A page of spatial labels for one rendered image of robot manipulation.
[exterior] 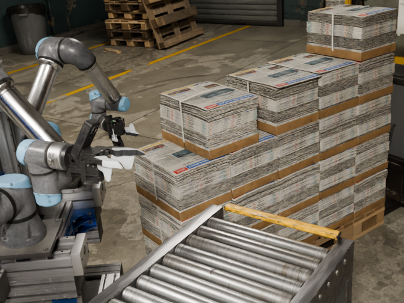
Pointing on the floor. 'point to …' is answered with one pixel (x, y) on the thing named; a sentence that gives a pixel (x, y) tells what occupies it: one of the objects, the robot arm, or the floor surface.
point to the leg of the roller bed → (343, 296)
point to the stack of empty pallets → (132, 23)
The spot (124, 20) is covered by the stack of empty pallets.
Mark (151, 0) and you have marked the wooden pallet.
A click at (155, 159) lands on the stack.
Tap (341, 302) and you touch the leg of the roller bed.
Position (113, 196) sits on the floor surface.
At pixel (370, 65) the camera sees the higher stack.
